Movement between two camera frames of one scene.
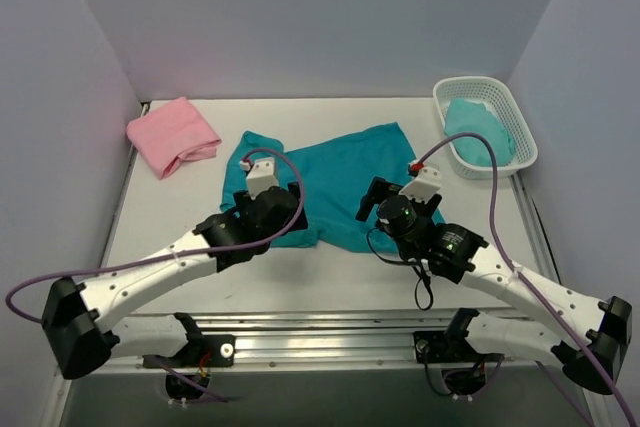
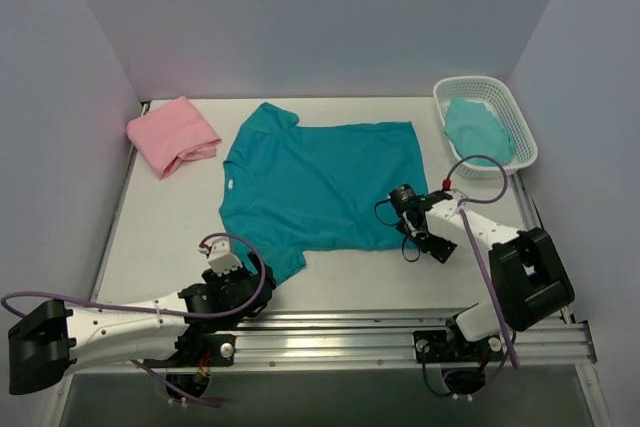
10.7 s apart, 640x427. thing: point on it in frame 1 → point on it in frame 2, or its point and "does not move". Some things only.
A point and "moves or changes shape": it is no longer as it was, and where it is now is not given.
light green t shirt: x=465 y=116 does not move
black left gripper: x=298 y=217 → x=255 y=284
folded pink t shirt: x=171 y=133 does not move
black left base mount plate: x=202 y=351 does not move
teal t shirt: x=338 y=176 moves or changes shape
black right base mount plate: x=449 y=347 does not move
